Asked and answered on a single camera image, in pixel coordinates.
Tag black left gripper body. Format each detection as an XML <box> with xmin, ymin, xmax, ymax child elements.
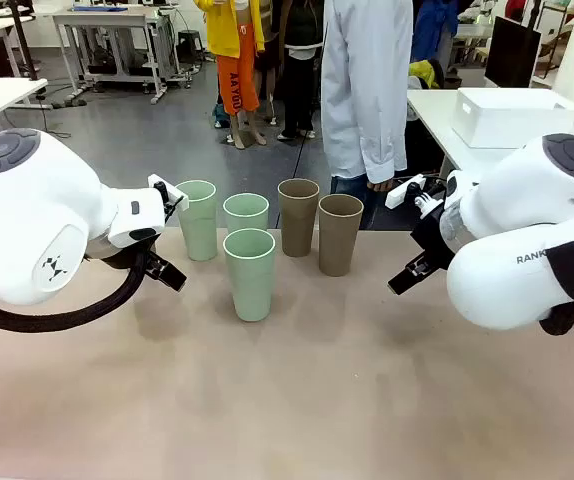
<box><xmin>140</xmin><ymin>251</ymin><xmax>169</xmax><ymax>280</ymax></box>

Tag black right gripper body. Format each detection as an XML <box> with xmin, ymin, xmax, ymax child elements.
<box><xmin>410</xmin><ymin>198</ymin><xmax>457</xmax><ymax>274</ymax></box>

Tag pale green plastic cup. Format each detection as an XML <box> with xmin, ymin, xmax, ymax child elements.
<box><xmin>222</xmin><ymin>193</ymin><xmax>271</xmax><ymax>236</ymax></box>
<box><xmin>222</xmin><ymin>227</ymin><xmax>277</xmax><ymax>323</ymax></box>
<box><xmin>174</xmin><ymin>179</ymin><xmax>218</xmax><ymax>263</ymax></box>

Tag brown plastic cup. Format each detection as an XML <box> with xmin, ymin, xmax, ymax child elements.
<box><xmin>317</xmin><ymin>193</ymin><xmax>365</xmax><ymax>278</ymax></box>
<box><xmin>277</xmin><ymin>178</ymin><xmax>321</xmax><ymax>259</ymax></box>

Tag white plastic basket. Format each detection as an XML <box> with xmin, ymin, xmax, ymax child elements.
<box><xmin>450</xmin><ymin>86</ymin><xmax>574</xmax><ymax>149</ymax></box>

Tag person's left forearm white sleeve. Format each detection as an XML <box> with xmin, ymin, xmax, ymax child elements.
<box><xmin>365</xmin><ymin>69</ymin><xmax>410</xmax><ymax>184</ymax></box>

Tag yellow-green bag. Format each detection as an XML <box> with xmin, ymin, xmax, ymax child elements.
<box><xmin>408</xmin><ymin>58</ymin><xmax>449</xmax><ymax>90</ymax></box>

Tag person in white shirt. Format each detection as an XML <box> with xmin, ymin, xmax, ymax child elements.
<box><xmin>320</xmin><ymin>0</ymin><xmax>415</xmax><ymax>231</ymax></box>

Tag black computer monitor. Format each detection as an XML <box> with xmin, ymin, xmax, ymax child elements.
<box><xmin>483</xmin><ymin>14</ymin><xmax>543</xmax><ymax>90</ymax></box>

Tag mannequin in black clothes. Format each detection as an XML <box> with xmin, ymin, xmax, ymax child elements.
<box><xmin>268</xmin><ymin>0</ymin><xmax>326</xmax><ymax>142</ymax></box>

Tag mannequin yellow jacket orange shorts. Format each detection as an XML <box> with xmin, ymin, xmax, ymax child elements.
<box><xmin>193</xmin><ymin>0</ymin><xmax>269</xmax><ymax>151</ymax></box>

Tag black stand pole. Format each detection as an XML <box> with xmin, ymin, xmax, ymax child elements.
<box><xmin>5</xmin><ymin>0</ymin><xmax>41</xmax><ymax>82</ymax></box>

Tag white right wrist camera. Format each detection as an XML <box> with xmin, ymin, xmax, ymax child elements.
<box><xmin>385</xmin><ymin>173</ymin><xmax>448</xmax><ymax>210</ymax></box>

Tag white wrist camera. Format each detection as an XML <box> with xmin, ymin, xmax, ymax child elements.
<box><xmin>385</xmin><ymin>173</ymin><xmax>448</xmax><ymax>210</ymax></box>
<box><xmin>147</xmin><ymin>173</ymin><xmax>190</xmax><ymax>214</ymax></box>

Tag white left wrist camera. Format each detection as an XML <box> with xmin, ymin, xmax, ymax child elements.
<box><xmin>147</xmin><ymin>173</ymin><xmax>190</xmax><ymax>214</ymax></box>

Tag black right arm cable sleeve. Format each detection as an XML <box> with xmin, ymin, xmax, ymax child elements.
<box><xmin>539</xmin><ymin>298</ymin><xmax>574</xmax><ymax>337</ymax></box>

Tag black floor cable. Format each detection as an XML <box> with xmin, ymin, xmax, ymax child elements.
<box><xmin>1</xmin><ymin>92</ymin><xmax>74</xmax><ymax>140</ymax></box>

